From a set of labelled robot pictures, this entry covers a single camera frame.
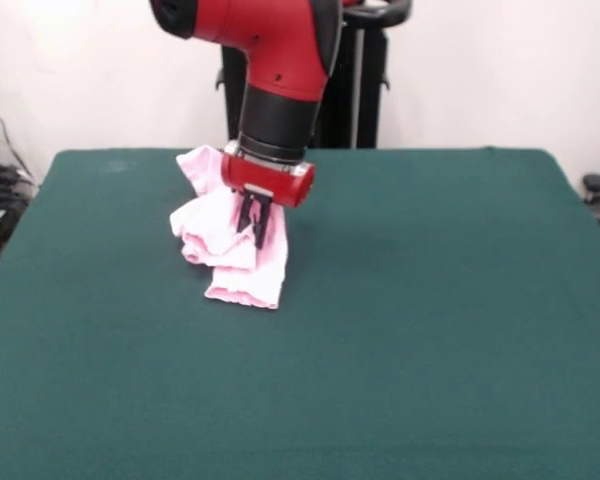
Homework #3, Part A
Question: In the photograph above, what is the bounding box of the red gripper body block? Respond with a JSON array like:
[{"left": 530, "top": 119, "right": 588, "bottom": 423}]
[{"left": 219, "top": 141, "right": 316, "bottom": 209}]

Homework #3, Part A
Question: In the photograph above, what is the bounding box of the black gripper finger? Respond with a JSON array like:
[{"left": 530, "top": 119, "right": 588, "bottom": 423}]
[
  {"left": 252, "top": 195, "right": 274, "bottom": 250},
  {"left": 234, "top": 192, "right": 255, "bottom": 234}
]

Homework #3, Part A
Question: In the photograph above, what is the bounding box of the pink garment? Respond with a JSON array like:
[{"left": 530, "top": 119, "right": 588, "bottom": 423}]
[{"left": 168, "top": 144, "right": 291, "bottom": 311}]

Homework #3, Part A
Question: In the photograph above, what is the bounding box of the dark green table cloth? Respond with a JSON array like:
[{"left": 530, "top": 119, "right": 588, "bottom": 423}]
[{"left": 0, "top": 147, "right": 600, "bottom": 480}]

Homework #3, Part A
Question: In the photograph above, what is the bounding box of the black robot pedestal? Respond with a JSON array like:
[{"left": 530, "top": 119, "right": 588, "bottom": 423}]
[{"left": 214, "top": 0, "right": 412, "bottom": 150}]

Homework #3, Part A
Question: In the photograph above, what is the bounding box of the black cable bundle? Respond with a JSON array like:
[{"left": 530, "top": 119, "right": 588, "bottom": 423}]
[{"left": 0, "top": 162, "right": 37, "bottom": 204}]

